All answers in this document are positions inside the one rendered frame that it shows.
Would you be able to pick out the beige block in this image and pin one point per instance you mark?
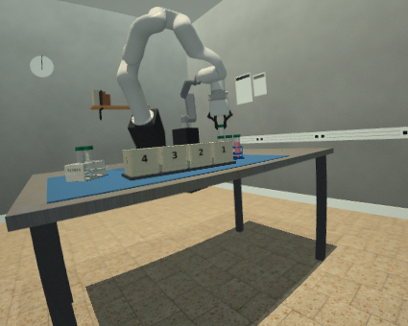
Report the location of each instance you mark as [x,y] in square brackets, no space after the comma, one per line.
[198,155]
[141,162]
[172,158]
[221,152]

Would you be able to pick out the blue bench mat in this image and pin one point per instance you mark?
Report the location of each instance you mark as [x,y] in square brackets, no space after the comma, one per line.
[58,190]

